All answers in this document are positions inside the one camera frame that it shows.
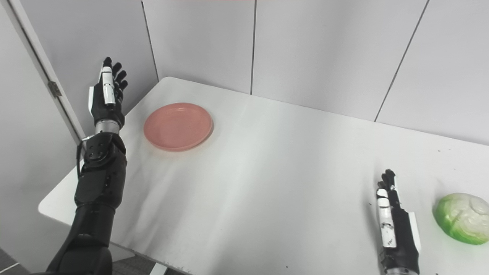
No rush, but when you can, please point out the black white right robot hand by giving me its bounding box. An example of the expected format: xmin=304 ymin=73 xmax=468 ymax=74
xmin=376 ymin=169 xmax=422 ymax=275

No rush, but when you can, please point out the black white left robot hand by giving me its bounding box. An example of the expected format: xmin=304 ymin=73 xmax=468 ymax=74
xmin=89 ymin=57 xmax=128 ymax=130

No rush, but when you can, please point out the green white cabbage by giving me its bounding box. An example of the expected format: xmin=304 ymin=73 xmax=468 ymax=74
xmin=433 ymin=193 xmax=489 ymax=245

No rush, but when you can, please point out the pink plate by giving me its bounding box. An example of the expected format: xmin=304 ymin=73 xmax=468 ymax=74
xmin=143 ymin=102 xmax=214 ymax=152

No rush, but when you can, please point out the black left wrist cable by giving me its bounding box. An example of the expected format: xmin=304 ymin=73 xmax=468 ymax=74
xmin=76 ymin=135 xmax=94 ymax=181

